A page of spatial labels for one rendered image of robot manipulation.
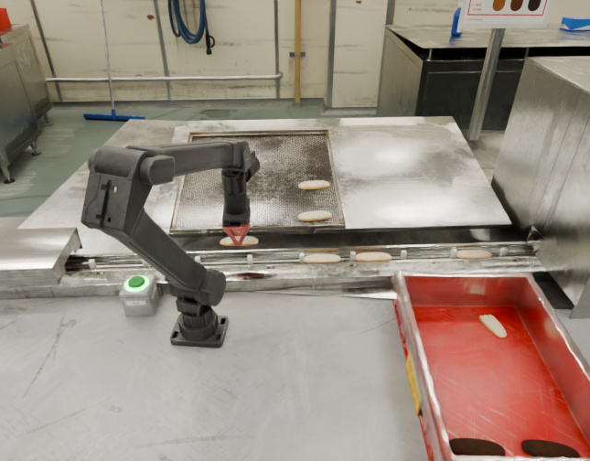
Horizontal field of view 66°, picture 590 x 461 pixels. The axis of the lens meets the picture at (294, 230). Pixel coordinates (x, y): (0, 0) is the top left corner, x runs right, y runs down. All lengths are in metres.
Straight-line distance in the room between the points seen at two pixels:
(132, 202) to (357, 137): 1.12
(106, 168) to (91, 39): 4.36
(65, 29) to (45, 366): 4.25
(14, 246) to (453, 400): 1.12
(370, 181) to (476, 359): 0.66
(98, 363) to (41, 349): 0.15
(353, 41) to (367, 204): 3.25
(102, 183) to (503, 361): 0.88
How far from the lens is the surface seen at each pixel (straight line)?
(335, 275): 1.18
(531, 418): 1.06
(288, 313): 1.14
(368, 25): 4.54
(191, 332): 1.06
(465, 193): 1.52
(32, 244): 1.37
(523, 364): 1.14
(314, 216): 1.33
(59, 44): 5.19
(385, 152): 1.63
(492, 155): 2.05
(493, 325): 1.19
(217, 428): 0.96
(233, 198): 1.10
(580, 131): 1.25
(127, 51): 5.00
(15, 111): 4.04
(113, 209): 0.71
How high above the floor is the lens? 1.62
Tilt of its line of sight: 35 degrees down
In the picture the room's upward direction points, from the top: straight up
